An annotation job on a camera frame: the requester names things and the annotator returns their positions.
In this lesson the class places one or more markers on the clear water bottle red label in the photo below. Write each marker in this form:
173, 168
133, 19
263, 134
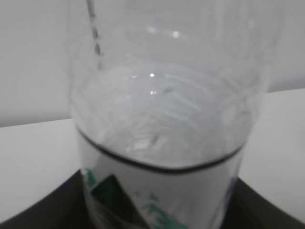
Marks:
164, 95

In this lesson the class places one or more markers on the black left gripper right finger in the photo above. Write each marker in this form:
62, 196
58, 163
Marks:
248, 210

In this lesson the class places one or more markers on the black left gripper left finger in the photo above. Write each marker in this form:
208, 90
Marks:
64, 208

